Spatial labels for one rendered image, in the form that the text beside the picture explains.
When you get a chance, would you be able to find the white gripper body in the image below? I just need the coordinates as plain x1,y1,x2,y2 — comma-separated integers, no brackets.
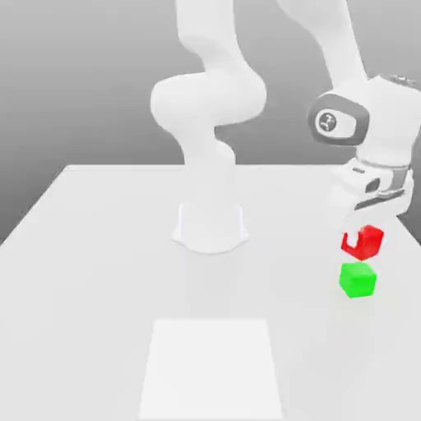
340,174,415,230

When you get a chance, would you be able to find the small red cube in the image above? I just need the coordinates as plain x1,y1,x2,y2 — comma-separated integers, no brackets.
340,224,385,262

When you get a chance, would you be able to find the small green cube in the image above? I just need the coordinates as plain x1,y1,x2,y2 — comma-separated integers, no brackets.
338,261,378,299

